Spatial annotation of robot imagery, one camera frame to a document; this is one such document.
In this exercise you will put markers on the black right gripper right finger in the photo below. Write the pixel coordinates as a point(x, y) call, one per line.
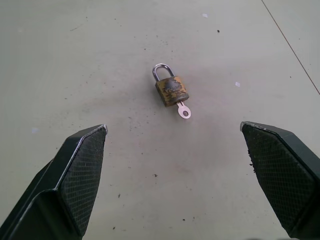
point(282, 175)

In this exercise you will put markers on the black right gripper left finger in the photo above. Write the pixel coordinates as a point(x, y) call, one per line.
point(62, 185)

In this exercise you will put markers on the small silver key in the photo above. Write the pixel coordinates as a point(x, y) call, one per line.
point(183, 111)

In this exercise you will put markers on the worn brass padlock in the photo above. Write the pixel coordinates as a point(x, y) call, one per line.
point(170, 86)

